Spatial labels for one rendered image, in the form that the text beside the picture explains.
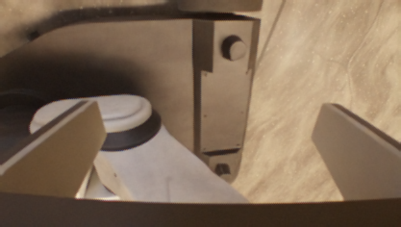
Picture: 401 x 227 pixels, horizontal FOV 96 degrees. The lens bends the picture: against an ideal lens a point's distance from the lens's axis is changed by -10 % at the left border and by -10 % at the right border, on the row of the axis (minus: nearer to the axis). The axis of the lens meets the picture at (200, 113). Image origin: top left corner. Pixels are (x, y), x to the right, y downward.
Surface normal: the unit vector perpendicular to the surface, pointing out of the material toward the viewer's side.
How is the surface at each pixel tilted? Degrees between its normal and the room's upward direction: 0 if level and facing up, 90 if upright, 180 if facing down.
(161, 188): 90
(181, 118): 0
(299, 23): 0
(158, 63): 0
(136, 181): 90
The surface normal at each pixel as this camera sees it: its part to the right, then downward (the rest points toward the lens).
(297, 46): 0.18, 0.51
